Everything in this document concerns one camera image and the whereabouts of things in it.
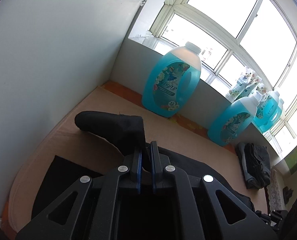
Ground black pants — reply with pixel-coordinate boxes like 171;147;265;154
22;111;254;239

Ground folded dark clothes stack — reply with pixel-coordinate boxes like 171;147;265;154
235;142;271;190

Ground orange floral bed sheet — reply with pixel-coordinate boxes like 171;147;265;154
97;81;237;162

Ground large blue detergent bottle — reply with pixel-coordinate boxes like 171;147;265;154
142;42;202;118

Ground white floral bottle on sill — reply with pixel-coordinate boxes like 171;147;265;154
225;68;262;102

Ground white window frame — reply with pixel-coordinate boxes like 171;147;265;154
128;0;297;159

